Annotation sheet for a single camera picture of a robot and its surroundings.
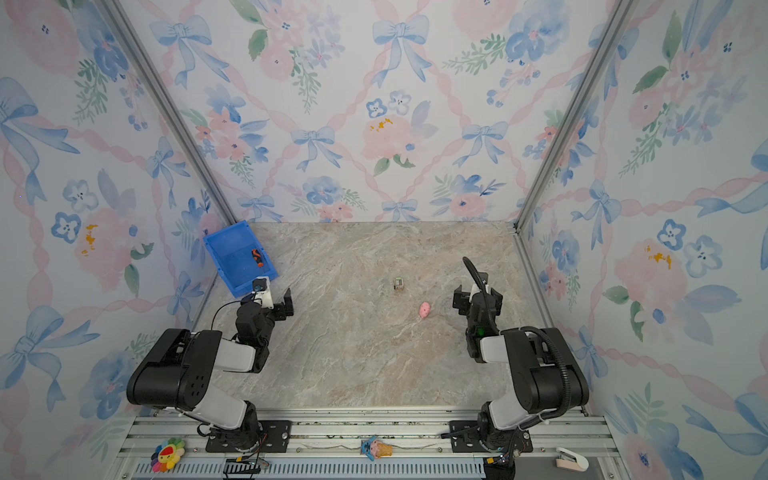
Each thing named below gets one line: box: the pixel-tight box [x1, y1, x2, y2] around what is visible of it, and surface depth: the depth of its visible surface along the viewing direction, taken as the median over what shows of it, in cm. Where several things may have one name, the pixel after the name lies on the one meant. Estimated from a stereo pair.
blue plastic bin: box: [203, 220, 279, 299], surface depth 110 cm
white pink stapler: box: [555, 447, 589, 472], surface depth 71 cm
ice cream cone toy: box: [360, 436, 392, 462], surface depth 72 cm
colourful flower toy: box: [150, 437, 185, 473], surface depth 72 cm
